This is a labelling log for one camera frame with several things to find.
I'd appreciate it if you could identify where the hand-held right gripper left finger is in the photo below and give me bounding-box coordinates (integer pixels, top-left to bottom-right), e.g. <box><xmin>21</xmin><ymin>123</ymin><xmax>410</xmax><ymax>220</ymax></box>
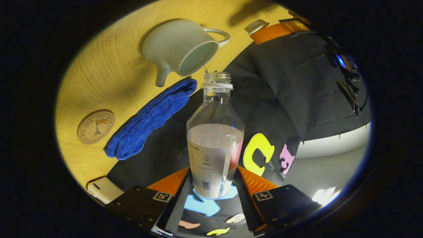
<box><xmin>105</xmin><ymin>167</ymin><xmax>194</xmax><ymax>235</ymax></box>

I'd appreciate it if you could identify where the white teacup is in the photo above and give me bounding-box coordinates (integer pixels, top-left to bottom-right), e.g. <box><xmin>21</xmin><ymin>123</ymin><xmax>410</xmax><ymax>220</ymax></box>
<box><xmin>143</xmin><ymin>19</ymin><xmax>231</xmax><ymax>88</ymax></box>

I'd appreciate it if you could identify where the clear plastic water bottle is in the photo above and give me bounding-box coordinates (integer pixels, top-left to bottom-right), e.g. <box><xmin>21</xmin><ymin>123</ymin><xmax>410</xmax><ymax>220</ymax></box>
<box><xmin>186</xmin><ymin>71</ymin><xmax>245</xmax><ymax>200</ymax></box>

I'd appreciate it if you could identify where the white toaster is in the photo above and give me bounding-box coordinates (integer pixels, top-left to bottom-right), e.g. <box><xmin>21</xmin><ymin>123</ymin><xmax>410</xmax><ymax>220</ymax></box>
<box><xmin>87</xmin><ymin>177</ymin><xmax>125</xmax><ymax>205</ymax></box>

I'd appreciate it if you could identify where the round cork coaster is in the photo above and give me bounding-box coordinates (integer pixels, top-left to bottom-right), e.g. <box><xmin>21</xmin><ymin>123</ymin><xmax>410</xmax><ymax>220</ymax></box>
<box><xmin>77</xmin><ymin>109</ymin><xmax>116</xmax><ymax>145</ymax></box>

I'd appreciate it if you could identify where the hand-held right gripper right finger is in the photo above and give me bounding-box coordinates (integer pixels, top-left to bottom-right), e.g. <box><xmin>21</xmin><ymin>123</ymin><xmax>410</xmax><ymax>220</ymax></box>
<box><xmin>233</xmin><ymin>165</ymin><xmax>322</xmax><ymax>236</ymax></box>

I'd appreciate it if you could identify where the black backdrop cloth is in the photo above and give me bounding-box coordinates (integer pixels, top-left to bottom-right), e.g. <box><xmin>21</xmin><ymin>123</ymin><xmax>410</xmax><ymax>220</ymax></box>
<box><xmin>106</xmin><ymin>31</ymin><xmax>372</xmax><ymax>237</ymax></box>

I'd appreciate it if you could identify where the blue towel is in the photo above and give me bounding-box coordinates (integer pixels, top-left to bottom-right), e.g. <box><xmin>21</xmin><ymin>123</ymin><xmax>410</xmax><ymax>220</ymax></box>
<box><xmin>104</xmin><ymin>78</ymin><xmax>198</xmax><ymax>161</ymax></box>

